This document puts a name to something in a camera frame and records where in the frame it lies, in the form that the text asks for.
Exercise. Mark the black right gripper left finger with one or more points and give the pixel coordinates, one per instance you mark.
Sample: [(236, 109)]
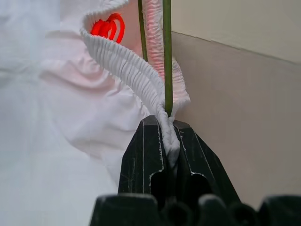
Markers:
[(141, 164)]

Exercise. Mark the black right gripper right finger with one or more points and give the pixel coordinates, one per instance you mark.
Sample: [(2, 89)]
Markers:
[(200, 164)]

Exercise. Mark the white shorts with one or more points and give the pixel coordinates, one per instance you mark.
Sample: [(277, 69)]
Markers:
[(58, 106)]

